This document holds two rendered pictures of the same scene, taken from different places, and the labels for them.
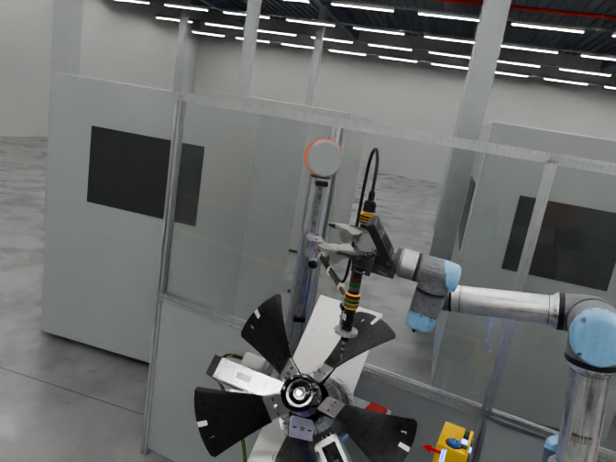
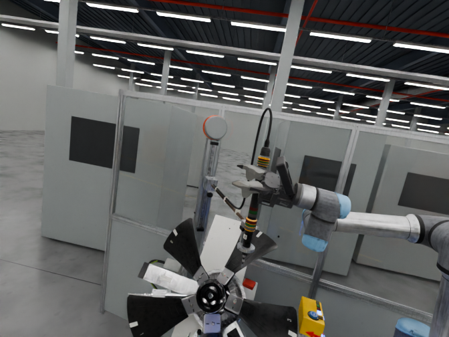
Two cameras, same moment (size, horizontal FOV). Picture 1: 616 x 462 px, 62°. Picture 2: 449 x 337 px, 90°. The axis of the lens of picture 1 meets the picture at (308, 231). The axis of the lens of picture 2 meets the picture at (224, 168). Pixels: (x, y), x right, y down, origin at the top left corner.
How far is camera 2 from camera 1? 0.66 m
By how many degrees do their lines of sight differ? 9
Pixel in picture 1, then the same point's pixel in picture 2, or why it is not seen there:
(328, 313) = (222, 227)
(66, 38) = (64, 75)
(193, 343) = (132, 244)
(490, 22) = (282, 74)
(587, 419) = not seen: outside the picture
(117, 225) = (88, 173)
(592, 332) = not seen: outside the picture
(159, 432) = (111, 299)
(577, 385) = not seen: outside the picture
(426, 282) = (323, 212)
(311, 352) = (212, 255)
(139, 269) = (101, 198)
